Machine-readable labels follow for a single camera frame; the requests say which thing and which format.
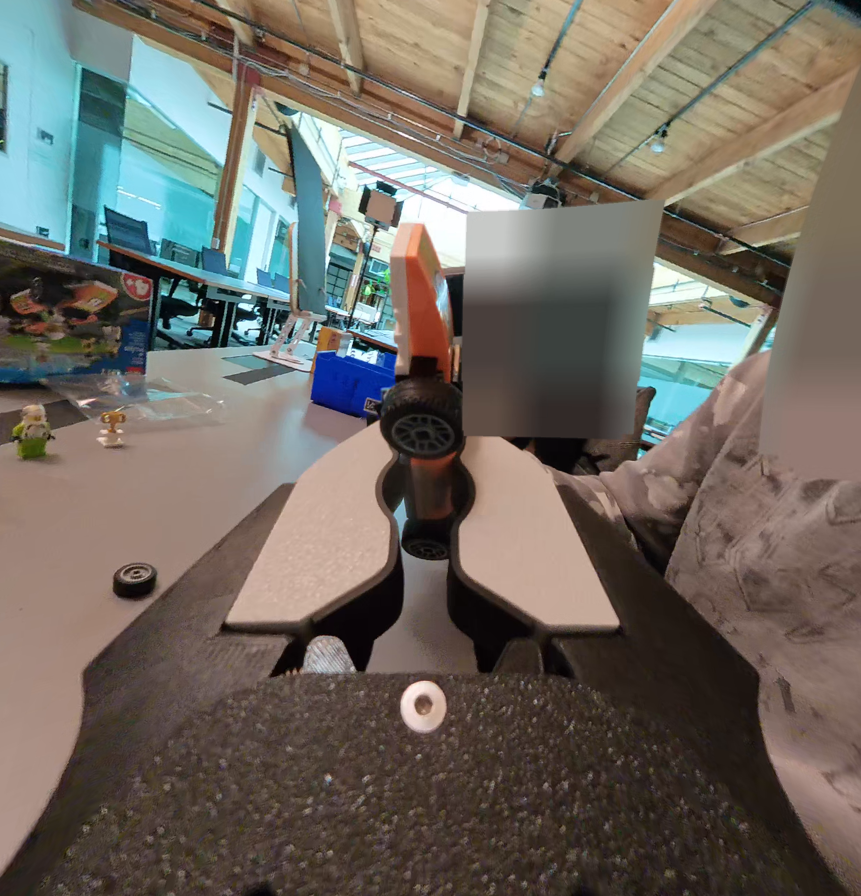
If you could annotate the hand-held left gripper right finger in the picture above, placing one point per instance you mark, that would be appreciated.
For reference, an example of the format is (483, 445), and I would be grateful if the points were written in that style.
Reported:
(535, 560)

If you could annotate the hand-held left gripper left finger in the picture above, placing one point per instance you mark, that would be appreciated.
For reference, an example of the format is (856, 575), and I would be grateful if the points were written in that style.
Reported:
(311, 560)

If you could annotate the orange lego race car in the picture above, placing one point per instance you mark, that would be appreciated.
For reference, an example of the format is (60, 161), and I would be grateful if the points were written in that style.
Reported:
(421, 301)

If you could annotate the person's right forearm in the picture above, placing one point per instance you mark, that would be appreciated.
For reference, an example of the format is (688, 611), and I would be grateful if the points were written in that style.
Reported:
(668, 476)

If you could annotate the loose black lego wheel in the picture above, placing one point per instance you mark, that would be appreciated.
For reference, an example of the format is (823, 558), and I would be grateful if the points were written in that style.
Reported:
(135, 580)

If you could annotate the small tan lego piece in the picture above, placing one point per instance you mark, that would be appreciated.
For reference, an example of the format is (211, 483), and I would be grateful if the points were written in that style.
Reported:
(111, 431)

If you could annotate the green lego minifigure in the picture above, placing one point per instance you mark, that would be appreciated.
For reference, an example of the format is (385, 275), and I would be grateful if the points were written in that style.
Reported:
(34, 437)

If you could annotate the blue lego set box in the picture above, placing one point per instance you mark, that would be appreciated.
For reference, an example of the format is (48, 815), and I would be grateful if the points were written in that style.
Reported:
(66, 315)

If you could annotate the blue plastic bin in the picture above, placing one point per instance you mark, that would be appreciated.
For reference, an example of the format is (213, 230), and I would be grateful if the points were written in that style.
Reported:
(349, 385)

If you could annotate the white display stand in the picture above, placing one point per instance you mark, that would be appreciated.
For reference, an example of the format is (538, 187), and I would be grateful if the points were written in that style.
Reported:
(293, 361)

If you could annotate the clear plastic bag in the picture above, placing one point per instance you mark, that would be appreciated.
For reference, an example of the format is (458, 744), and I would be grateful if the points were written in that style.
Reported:
(164, 403)

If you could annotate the long wooden office desk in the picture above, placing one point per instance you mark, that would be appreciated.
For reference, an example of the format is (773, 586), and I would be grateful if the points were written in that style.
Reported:
(206, 276)

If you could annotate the tall black panel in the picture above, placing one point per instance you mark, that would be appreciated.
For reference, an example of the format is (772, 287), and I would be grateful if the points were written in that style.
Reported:
(309, 224)

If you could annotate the studio light panel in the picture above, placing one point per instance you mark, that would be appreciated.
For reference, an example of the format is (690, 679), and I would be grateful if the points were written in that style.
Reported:
(380, 207)

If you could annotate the white ceiling projector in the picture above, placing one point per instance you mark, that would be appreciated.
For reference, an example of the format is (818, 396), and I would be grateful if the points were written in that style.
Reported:
(542, 196)

